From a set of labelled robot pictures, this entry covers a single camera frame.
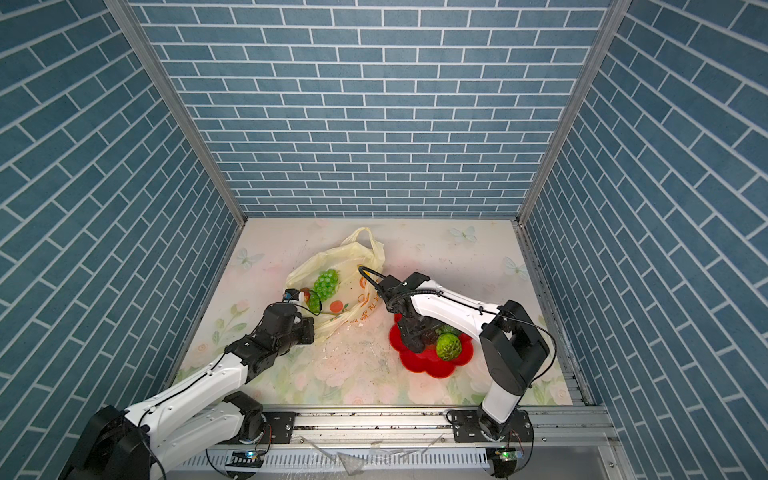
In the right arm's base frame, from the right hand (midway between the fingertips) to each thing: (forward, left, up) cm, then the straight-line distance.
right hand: (424, 326), depth 85 cm
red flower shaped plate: (-7, -2, -6) cm, 10 cm away
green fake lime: (-5, -7, 0) cm, 9 cm away
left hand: (-1, +31, 0) cm, 32 cm away
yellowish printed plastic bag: (+12, +24, -7) cm, 27 cm away
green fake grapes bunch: (+12, +32, -2) cm, 35 cm away
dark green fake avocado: (+1, -6, -1) cm, 6 cm away
